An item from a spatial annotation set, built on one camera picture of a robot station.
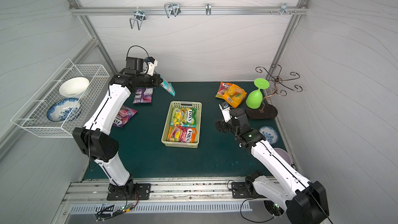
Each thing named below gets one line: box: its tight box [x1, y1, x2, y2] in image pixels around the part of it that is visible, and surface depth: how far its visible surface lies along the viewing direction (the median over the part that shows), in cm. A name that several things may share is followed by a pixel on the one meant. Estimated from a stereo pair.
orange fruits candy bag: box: [215, 81, 233, 98], surface depth 117 cm
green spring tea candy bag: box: [169, 107, 197, 128], surface depth 98 cm
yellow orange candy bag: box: [221, 83, 248, 108], surface depth 110 cm
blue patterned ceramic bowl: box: [46, 98, 82, 122], surface depth 65 cm
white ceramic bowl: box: [59, 77, 90, 98], surface depth 72 cm
